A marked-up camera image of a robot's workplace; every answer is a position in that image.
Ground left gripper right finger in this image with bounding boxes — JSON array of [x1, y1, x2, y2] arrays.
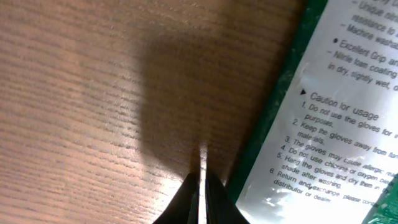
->
[[205, 171, 249, 224]]

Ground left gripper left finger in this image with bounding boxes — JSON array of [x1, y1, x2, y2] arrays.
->
[[153, 173, 200, 224]]

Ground green white snack bag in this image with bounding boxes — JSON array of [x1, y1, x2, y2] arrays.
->
[[228, 0, 397, 224]]

